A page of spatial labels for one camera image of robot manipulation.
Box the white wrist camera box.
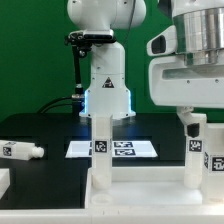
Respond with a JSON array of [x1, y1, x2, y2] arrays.
[[146, 25, 177, 56]]

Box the white block left edge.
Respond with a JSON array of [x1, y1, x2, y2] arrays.
[[0, 169, 10, 199]]

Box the white desk top tray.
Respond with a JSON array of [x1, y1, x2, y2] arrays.
[[85, 166, 224, 215]]

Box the black cables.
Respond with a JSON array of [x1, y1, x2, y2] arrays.
[[37, 93, 84, 114]]

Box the white front rail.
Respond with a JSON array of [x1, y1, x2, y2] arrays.
[[0, 210, 224, 224]]

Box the marker tag sheet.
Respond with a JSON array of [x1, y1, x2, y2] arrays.
[[66, 140, 157, 158]]

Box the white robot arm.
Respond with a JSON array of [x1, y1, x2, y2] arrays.
[[67, 0, 224, 135]]

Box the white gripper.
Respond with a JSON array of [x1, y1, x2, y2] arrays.
[[148, 53, 224, 138]]

